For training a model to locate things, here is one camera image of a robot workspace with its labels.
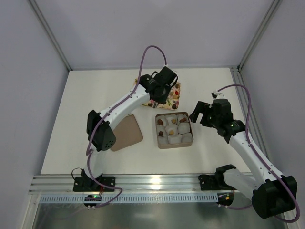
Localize tan square tin lid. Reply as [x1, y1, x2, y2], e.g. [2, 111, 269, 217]
[111, 114, 143, 152]

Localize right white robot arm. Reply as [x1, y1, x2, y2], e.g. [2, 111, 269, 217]
[189, 99, 300, 222]

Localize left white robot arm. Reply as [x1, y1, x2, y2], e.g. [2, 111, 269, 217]
[81, 66, 178, 189]

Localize floral pattern tray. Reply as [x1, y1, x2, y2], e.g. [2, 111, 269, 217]
[142, 79, 181, 110]

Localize tan square tin box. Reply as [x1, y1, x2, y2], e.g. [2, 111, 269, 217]
[155, 112, 194, 149]

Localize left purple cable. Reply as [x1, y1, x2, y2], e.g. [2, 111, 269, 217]
[85, 45, 169, 208]

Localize purple cable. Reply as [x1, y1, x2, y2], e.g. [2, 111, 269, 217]
[85, 45, 169, 208]
[211, 83, 300, 222]

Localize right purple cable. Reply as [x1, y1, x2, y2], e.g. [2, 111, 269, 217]
[211, 83, 300, 222]

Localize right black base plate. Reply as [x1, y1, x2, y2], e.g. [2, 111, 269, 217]
[198, 174, 234, 191]

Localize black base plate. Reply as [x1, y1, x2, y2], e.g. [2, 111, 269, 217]
[72, 175, 116, 192]
[198, 174, 234, 191]

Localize aluminium rail frame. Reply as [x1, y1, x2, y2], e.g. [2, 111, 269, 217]
[28, 173, 285, 195]

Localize slotted grey cable duct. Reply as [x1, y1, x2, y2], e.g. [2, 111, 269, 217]
[39, 192, 218, 204]

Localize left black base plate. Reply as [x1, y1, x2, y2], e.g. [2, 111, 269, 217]
[72, 175, 116, 192]

